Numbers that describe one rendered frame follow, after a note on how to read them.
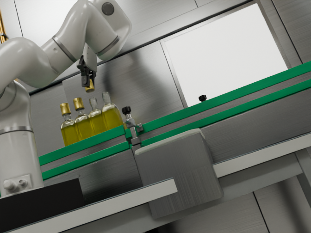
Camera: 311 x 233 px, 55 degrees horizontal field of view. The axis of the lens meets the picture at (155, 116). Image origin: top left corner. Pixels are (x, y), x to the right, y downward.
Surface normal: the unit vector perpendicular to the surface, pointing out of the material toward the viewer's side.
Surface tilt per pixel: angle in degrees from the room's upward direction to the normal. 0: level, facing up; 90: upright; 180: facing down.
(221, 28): 90
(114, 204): 90
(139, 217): 90
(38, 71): 148
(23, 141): 90
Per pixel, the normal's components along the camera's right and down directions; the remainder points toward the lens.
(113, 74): -0.22, -0.18
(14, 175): 0.10, -0.31
